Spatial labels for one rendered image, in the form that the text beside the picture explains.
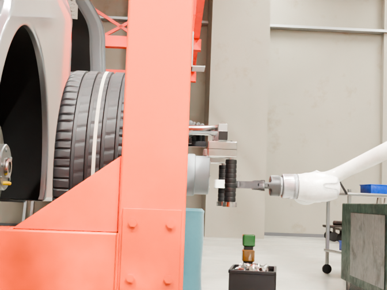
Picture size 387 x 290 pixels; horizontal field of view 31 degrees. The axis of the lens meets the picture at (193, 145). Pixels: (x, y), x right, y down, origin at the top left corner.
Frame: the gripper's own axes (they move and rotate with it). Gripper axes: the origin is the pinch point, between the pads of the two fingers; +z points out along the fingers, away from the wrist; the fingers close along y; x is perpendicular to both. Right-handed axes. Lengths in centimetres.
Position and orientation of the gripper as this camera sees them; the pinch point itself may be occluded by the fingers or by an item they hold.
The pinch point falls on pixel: (223, 184)
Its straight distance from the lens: 249.3
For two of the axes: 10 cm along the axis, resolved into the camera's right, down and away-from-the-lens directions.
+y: -0.2, 0.8, 10.0
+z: -10.0, -0.3, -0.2
